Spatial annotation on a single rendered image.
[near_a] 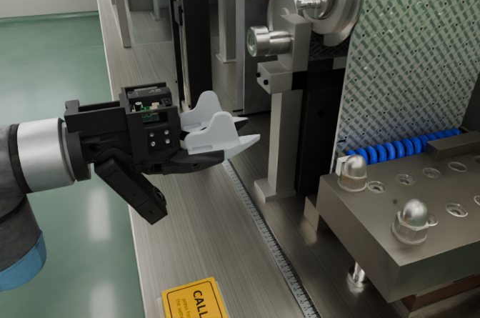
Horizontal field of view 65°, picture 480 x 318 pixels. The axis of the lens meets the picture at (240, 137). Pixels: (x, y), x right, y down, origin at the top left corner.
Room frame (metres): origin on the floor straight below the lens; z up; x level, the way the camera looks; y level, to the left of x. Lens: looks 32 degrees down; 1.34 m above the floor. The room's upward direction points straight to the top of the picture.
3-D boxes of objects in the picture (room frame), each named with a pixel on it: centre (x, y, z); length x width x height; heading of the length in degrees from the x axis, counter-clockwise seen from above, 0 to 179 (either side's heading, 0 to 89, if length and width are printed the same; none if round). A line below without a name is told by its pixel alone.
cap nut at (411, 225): (0.30, -0.19, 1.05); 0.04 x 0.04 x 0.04
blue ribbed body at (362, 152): (0.48, -0.25, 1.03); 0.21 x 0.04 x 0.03; 109
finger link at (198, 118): (0.43, 0.04, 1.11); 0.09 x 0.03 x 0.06; 118
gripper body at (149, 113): (0.37, 0.13, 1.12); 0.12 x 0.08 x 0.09; 109
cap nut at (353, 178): (0.39, -0.15, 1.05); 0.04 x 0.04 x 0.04
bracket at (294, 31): (0.53, -0.06, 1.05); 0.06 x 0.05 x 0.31; 109
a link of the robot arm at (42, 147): (0.34, 0.20, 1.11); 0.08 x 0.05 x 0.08; 19
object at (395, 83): (0.50, -0.25, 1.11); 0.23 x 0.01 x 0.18; 109
